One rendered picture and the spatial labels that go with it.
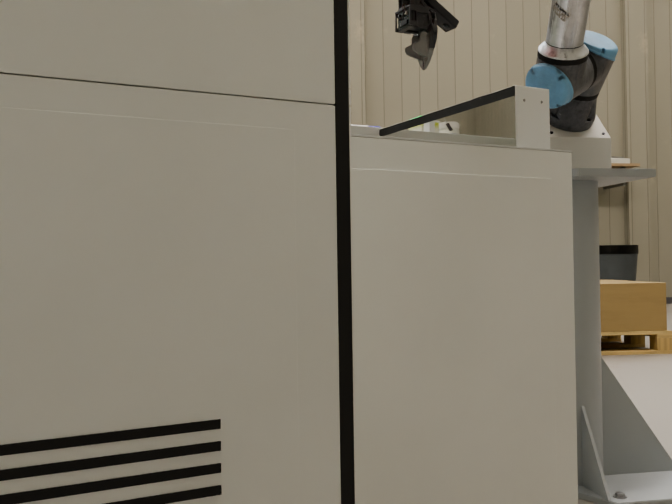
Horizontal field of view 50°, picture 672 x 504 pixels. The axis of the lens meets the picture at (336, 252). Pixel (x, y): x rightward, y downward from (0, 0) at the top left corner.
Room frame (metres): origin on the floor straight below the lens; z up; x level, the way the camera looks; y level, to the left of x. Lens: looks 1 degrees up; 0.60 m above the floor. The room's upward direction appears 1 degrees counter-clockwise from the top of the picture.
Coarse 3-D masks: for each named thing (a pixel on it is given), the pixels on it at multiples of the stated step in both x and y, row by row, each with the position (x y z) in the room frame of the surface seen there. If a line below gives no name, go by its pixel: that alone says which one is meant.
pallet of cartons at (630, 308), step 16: (608, 288) 4.43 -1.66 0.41; (624, 288) 4.44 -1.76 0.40; (640, 288) 4.46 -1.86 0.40; (656, 288) 4.47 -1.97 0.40; (608, 304) 4.43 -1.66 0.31; (624, 304) 4.44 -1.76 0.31; (640, 304) 4.46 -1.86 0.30; (656, 304) 4.47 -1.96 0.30; (608, 320) 4.43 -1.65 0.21; (624, 320) 4.44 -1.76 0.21; (640, 320) 4.46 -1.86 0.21; (656, 320) 4.47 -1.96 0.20; (608, 336) 5.14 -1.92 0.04; (624, 336) 4.89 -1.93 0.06; (640, 336) 4.80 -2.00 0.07; (656, 336) 4.46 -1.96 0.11; (608, 352) 4.43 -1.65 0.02; (624, 352) 4.44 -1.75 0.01; (640, 352) 4.45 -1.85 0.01; (656, 352) 4.45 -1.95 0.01
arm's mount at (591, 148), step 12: (552, 132) 1.88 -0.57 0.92; (564, 132) 1.89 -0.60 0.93; (576, 132) 1.90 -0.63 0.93; (588, 132) 1.90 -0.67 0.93; (600, 132) 1.91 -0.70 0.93; (552, 144) 1.87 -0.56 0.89; (564, 144) 1.88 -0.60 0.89; (576, 144) 1.88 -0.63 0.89; (588, 144) 1.89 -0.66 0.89; (600, 144) 1.90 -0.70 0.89; (576, 156) 1.88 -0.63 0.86; (588, 156) 1.89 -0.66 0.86; (600, 156) 1.90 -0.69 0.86
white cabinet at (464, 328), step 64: (384, 192) 1.28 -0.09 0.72; (448, 192) 1.35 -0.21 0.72; (512, 192) 1.42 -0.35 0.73; (384, 256) 1.28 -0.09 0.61; (448, 256) 1.34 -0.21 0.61; (512, 256) 1.41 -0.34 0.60; (384, 320) 1.28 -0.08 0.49; (448, 320) 1.34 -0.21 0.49; (512, 320) 1.41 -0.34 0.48; (384, 384) 1.28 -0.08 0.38; (448, 384) 1.34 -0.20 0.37; (512, 384) 1.41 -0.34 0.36; (384, 448) 1.28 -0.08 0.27; (448, 448) 1.34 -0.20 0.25; (512, 448) 1.41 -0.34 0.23; (576, 448) 1.49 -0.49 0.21
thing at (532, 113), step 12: (516, 96) 1.50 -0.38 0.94; (528, 96) 1.52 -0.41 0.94; (540, 96) 1.53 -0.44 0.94; (444, 108) 1.73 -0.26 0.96; (516, 108) 1.50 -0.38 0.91; (528, 108) 1.52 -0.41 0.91; (540, 108) 1.53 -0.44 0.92; (516, 120) 1.50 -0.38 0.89; (528, 120) 1.52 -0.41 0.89; (540, 120) 1.53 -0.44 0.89; (516, 132) 1.50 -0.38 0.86; (528, 132) 1.52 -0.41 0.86; (540, 132) 1.53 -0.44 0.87; (516, 144) 1.50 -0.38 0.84; (528, 144) 1.52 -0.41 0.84; (540, 144) 1.53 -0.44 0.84
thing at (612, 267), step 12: (600, 252) 7.44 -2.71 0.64; (612, 252) 7.38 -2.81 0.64; (624, 252) 7.38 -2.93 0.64; (636, 252) 7.46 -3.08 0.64; (600, 264) 7.46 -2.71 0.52; (612, 264) 7.40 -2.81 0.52; (624, 264) 7.39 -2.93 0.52; (636, 264) 7.51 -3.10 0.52; (600, 276) 7.47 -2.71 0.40; (612, 276) 7.41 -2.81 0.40; (624, 276) 7.40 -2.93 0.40
